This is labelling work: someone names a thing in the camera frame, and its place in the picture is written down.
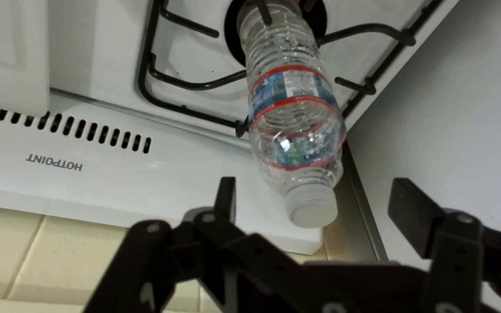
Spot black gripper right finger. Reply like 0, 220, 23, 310
388, 178, 449, 260

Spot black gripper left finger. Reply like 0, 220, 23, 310
215, 178, 237, 223

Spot clear plastic water bottle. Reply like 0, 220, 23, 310
237, 0, 347, 228

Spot white gas stove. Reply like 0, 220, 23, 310
0, 0, 462, 258

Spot black stove grate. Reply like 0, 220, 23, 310
136, 0, 455, 138

